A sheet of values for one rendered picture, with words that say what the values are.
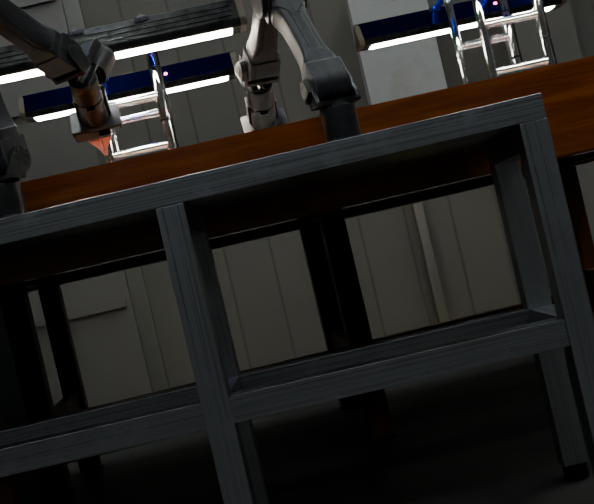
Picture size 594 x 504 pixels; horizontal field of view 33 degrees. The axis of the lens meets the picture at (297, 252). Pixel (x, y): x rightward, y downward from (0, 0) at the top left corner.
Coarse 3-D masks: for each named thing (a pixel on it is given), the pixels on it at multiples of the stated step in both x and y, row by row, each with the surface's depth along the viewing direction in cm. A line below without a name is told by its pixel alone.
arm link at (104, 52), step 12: (72, 48) 192; (84, 48) 200; (96, 48) 201; (108, 48) 202; (72, 60) 191; (84, 60) 194; (96, 60) 199; (108, 60) 201; (72, 72) 195; (84, 72) 193; (108, 72) 201
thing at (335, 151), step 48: (528, 96) 155; (336, 144) 155; (384, 144) 155; (432, 144) 156; (480, 144) 183; (144, 192) 155; (192, 192) 155; (240, 192) 163; (288, 192) 193; (0, 240) 155; (48, 240) 171
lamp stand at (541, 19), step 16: (480, 0) 250; (480, 16) 250; (512, 16) 250; (528, 16) 251; (544, 16) 251; (480, 32) 250; (544, 32) 251; (544, 48) 251; (512, 64) 251; (528, 64) 250; (544, 64) 251
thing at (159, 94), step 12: (156, 60) 243; (156, 72) 242; (156, 84) 242; (144, 96) 242; (156, 96) 242; (168, 108) 243; (168, 120) 243; (168, 132) 242; (156, 144) 242; (168, 144) 242; (108, 156) 241; (120, 156) 242
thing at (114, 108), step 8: (96, 104) 199; (104, 104) 202; (112, 104) 207; (80, 112) 201; (88, 112) 200; (96, 112) 200; (104, 112) 202; (112, 112) 206; (72, 120) 205; (88, 120) 202; (96, 120) 202; (104, 120) 203; (112, 120) 204; (120, 120) 204; (72, 128) 203; (80, 128) 203; (88, 128) 203; (96, 128) 203; (104, 128) 203
